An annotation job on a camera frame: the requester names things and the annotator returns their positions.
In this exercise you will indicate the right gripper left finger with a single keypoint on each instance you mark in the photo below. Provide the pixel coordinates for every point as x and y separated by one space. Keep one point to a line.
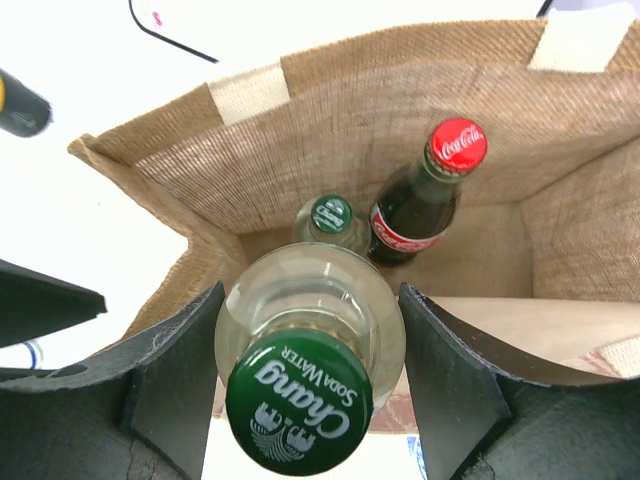
138 410

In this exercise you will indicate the black and yellow can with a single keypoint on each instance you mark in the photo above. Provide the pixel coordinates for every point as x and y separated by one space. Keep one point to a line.
24 113

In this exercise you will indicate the clear soda water bottle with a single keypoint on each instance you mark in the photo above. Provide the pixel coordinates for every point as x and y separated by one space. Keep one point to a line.
309 344

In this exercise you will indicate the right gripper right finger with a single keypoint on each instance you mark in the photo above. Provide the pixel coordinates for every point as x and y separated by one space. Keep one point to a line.
488 410

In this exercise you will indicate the brown canvas tote bag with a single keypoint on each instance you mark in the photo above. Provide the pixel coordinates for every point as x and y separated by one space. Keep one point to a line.
544 250

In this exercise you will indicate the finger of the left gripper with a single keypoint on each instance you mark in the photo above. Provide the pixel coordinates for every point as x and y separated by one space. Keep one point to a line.
34 304

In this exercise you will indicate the Coca-Cola glass bottle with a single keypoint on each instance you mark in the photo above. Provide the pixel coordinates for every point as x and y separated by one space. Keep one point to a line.
419 201

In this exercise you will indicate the white dry-erase board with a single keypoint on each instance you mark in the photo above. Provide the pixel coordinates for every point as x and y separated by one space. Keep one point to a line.
148 20

